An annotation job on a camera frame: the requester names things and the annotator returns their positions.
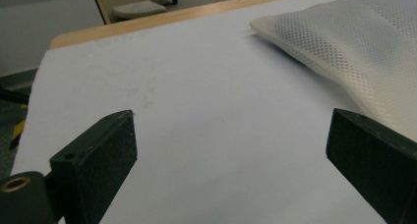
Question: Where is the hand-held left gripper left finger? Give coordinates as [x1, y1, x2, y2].
[48, 109, 139, 224]

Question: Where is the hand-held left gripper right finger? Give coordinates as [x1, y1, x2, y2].
[326, 107, 417, 224]

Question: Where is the white blue-stained cloth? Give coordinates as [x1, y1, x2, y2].
[249, 0, 417, 143]

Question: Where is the yellow black floor tape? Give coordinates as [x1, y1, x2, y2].
[9, 118, 28, 150]

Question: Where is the white foam board mat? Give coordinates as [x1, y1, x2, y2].
[9, 0, 417, 224]

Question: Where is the white cabinet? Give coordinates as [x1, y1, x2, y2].
[0, 0, 106, 77]

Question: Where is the grey swivel chair base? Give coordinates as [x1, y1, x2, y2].
[110, 0, 179, 21]

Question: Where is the light wooden desk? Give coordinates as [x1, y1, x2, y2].
[89, 0, 289, 26]

